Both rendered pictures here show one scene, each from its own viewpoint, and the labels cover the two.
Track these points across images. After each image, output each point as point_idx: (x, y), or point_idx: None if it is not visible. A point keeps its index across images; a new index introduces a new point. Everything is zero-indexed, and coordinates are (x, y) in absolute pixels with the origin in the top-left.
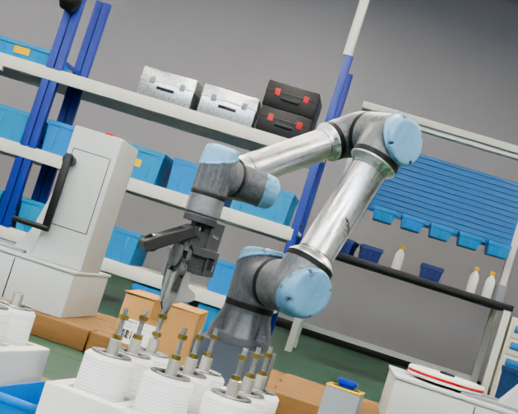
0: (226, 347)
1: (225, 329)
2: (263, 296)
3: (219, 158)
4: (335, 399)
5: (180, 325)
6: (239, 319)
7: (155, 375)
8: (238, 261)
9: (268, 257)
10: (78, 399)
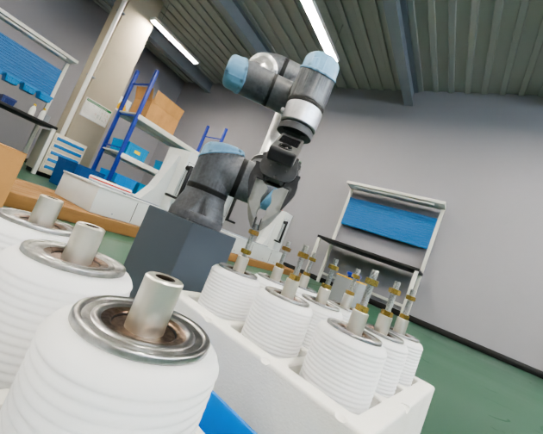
0: (212, 232)
1: (208, 216)
2: (246, 192)
3: (335, 76)
4: (359, 291)
5: (5, 162)
6: (216, 207)
7: (402, 348)
8: (211, 153)
9: (241, 157)
10: (386, 433)
